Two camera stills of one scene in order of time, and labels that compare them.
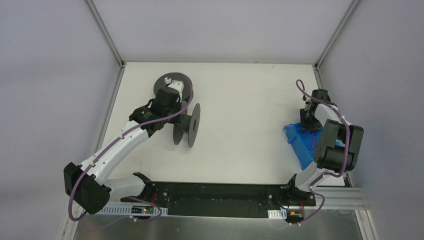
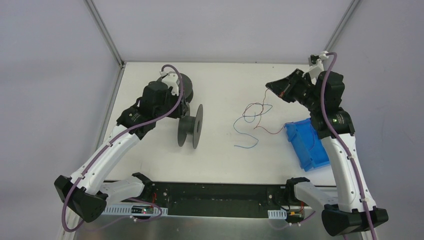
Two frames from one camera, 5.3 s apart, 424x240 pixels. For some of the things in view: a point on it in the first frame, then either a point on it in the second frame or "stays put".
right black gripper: [309, 120] to [298, 87]
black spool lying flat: [188, 90] stays put
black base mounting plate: [203, 199] stays put
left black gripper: [173, 108] stays put
